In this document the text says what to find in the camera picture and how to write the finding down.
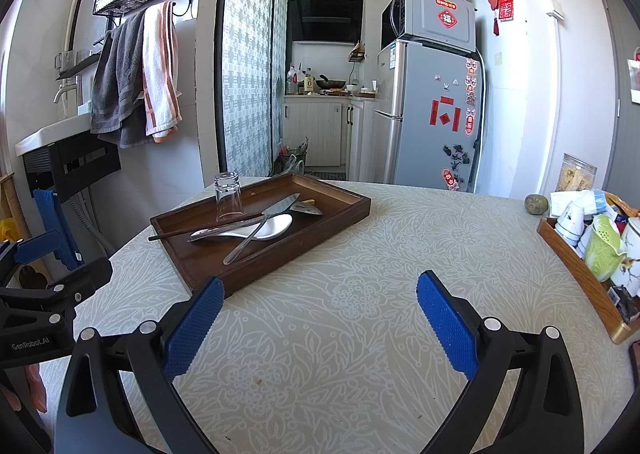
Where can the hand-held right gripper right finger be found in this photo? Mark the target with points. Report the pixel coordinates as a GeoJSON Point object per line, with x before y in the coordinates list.
{"type": "Point", "coordinates": [447, 324]}

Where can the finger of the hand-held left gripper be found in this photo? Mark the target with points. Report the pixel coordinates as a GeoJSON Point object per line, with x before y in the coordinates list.
{"type": "Point", "coordinates": [50, 234]}
{"type": "Point", "coordinates": [85, 276]}

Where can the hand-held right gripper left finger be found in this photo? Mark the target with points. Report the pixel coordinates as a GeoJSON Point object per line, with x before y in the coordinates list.
{"type": "Point", "coordinates": [195, 329]}

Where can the dark wooden chopstick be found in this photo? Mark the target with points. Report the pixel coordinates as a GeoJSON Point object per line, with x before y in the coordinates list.
{"type": "Point", "coordinates": [200, 226]}

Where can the white ceramic spoon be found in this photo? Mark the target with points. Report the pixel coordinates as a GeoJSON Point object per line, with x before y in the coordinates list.
{"type": "Point", "coordinates": [272, 226]}

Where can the clear glass cup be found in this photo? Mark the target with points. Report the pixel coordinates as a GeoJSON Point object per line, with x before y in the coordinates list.
{"type": "Point", "coordinates": [229, 199]}

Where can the metal table knife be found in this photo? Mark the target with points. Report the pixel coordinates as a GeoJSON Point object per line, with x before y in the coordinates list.
{"type": "Point", "coordinates": [272, 211]}

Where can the small metal spatula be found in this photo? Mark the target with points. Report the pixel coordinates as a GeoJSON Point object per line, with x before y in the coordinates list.
{"type": "Point", "coordinates": [305, 208]}

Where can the dark wooden tray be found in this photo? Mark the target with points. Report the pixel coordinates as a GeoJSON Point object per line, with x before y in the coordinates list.
{"type": "Point", "coordinates": [320, 214]}

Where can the person's left hand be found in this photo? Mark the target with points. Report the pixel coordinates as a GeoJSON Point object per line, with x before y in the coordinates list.
{"type": "Point", "coordinates": [31, 384]}

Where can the black cabinet under sink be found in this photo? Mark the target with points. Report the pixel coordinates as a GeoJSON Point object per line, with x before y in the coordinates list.
{"type": "Point", "coordinates": [75, 164]}

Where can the white sink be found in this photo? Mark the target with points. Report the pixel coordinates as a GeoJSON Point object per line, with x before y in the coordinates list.
{"type": "Point", "coordinates": [50, 132]}

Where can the light wooden tray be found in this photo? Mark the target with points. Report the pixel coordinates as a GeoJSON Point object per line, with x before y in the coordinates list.
{"type": "Point", "coordinates": [575, 274]}

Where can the metal faucet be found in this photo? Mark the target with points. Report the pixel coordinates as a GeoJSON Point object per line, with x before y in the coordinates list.
{"type": "Point", "coordinates": [65, 92]}

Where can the brown potato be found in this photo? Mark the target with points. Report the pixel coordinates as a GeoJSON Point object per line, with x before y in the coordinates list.
{"type": "Point", "coordinates": [536, 204]}

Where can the grey towel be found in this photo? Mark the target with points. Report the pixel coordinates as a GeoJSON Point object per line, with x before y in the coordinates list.
{"type": "Point", "coordinates": [117, 84]}

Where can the green cabbage shaped cup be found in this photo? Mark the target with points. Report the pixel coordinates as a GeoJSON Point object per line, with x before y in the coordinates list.
{"type": "Point", "coordinates": [602, 246]}

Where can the white tissue pack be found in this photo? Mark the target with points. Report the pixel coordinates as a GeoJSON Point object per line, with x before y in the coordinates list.
{"type": "Point", "coordinates": [575, 199]}

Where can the white painted teapot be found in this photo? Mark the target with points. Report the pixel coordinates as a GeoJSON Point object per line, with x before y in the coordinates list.
{"type": "Point", "coordinates": [629, 259]}

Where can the orange striped white towel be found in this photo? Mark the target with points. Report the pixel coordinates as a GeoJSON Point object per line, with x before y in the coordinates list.
{"type": "Point", "coordinates": [160, 69]}

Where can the green bag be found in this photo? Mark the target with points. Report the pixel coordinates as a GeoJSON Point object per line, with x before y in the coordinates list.
{"type": "Point", "coordinates": [296, 154]}

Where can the silver refrigerator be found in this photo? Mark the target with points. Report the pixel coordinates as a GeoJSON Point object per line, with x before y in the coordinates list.
{"type": "Point", "coordinates": [425, 119]}

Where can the colourful snack packet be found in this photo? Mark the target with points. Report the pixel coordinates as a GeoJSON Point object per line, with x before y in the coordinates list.
{"type": "Point", "coordinates": [622, 206]}

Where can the white kitchen cabinet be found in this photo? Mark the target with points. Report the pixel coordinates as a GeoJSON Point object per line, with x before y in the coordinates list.
{"type": "Point", "coordinates": [320, 134]}

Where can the patterned sliding door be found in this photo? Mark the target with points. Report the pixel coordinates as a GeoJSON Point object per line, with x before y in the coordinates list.
{"type": "Point", "coordinates": [247, 59]}

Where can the clear oil bottle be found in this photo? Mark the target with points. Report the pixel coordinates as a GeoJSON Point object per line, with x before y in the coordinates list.
{"type": "Point", "coordinates": [291, 82]}

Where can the black wok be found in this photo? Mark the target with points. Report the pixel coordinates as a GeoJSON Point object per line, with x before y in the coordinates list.
{"type": "Point", "coordinates": [331, 83]}

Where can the grey microwave oven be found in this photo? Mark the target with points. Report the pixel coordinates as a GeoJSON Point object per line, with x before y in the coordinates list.
{"type": "Point", "coordinates": [435, 17]}

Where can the black range hood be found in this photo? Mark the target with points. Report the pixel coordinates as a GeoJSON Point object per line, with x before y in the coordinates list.
{"type": "Point", "coordinates": [325, 17]}

